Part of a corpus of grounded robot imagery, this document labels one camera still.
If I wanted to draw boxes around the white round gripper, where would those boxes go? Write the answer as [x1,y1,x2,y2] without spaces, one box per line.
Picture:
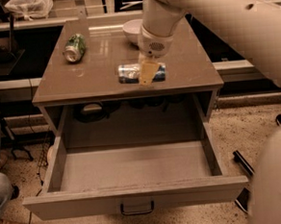
[138,25,173,86]

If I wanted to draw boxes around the blue silver redbull can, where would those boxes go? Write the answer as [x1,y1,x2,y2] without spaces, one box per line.
[117,63,166,84]

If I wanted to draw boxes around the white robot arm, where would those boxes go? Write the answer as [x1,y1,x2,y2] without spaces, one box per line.
[138,0,281,224]

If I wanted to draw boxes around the grey cabinet with glossy top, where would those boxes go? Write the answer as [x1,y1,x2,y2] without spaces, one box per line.
[33,21,222,149]

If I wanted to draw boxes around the green soda can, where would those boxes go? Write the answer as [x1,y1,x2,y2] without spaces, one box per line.
[63,34,86,62]

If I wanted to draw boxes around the open grey top drawer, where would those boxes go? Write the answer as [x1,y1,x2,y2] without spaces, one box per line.
[23,123,247,220]

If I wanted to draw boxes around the white ceramic bowl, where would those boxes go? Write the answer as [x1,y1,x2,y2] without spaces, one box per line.
[122,18,142,46]

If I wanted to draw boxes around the white plastic bag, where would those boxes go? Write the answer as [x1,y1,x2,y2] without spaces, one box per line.
[5,0,53,20]

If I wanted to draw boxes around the black chair base leg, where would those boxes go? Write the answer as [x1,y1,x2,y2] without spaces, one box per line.
[233,151,254,177]

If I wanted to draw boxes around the black shoe with white sole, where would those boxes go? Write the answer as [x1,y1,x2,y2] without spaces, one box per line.
[235,187,250,212]

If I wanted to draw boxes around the black metal drawer handle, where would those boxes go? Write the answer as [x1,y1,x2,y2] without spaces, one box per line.
[119,201,155,216]

